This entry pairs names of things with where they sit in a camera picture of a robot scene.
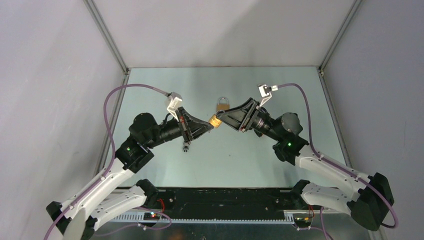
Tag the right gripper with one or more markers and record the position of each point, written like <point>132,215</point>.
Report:
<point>240,118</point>

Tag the right aluminium frame post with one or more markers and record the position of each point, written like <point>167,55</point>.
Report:
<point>352,12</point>

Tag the large brass padlock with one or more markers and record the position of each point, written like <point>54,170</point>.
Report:
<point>222,104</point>

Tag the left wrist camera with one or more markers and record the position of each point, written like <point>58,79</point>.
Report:
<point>174,101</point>

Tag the small brass padlock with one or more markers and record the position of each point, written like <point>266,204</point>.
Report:
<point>214,121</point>

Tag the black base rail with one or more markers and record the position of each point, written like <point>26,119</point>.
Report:
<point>227,204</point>

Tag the left aluminium frame post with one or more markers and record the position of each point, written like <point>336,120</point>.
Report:
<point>106,34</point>

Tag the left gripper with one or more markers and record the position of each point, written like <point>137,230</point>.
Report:
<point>187,121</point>

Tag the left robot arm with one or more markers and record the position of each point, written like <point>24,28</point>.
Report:
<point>84,213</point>

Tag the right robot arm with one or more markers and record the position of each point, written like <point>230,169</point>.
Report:
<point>366,198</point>

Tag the aluminium frame post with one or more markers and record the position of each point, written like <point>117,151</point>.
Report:
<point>106,34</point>
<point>352,12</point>

